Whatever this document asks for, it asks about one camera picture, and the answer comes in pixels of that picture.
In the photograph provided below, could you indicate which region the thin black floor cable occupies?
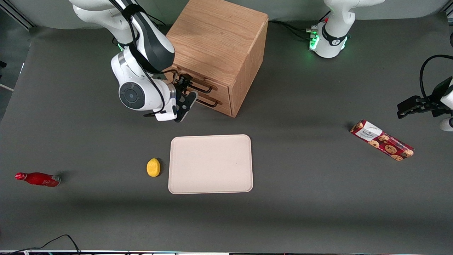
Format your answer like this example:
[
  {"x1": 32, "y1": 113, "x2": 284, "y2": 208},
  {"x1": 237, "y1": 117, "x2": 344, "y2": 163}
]
[{"x1": 11, "y1": 234, "x2": 81, "y2": 255}]

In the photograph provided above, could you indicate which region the black arm base cable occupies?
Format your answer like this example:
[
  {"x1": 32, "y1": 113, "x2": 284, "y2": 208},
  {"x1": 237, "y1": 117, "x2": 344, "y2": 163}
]
[
  {"x1": 268, "y1": 11, "x2": 331, "y2": 41},
  {"x1": 147, "y1": 13, "x2": 167, "y2": 27}
]

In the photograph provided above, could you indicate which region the beige plastic tray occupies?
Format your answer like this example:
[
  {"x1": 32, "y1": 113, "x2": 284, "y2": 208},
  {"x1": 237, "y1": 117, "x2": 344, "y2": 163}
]
[{"x1": 168, "y1": 134, "x2": 254, "y2": 194}]

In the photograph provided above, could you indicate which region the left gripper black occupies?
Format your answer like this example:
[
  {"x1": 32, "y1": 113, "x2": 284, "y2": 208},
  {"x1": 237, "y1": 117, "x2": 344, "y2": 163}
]
[{"x1": 397, "y1": 79, "x2": 449, "y2": 119}]

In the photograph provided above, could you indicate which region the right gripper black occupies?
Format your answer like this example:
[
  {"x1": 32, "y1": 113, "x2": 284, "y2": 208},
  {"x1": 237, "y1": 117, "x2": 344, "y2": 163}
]
[{"x1": 175, "y1": 73, "x2": 196, "y2": 106}]

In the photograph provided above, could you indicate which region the yellow lemon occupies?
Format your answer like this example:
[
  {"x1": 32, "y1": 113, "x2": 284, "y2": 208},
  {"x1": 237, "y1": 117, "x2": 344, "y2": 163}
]
[{"x1": 147, "y1": 158, "x2": 161, "y2": 177}]

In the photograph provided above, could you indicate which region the red cookie box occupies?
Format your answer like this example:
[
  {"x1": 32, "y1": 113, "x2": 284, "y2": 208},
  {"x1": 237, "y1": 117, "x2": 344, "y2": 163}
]
[{"x1": 350, "y1": 120, "x2": 415, "y2": 162}]

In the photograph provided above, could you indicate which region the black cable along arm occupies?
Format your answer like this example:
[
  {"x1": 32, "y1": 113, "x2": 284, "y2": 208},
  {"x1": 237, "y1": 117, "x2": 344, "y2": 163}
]
[{"x1": 109, "y1": 0, "x2": 177, "y2": 118}]

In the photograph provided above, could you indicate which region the red bottle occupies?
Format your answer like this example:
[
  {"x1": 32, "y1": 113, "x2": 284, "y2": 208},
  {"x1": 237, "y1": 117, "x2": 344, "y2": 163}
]
[{"x1": 15, "y1": 172, "x2": 61, "y2": 187}]

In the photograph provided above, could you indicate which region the wooden drawer cabinet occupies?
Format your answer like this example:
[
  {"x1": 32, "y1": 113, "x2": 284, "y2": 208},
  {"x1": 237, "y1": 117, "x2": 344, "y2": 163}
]
[{"x1": 164, "y1": 0, "x2": 269, "y2": 118}]

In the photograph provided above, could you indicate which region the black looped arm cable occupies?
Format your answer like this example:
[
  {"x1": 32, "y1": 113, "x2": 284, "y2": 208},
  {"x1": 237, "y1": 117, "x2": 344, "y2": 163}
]
[{"x1": 419, "y1": 54, "x2": 453, "y2": 104}]

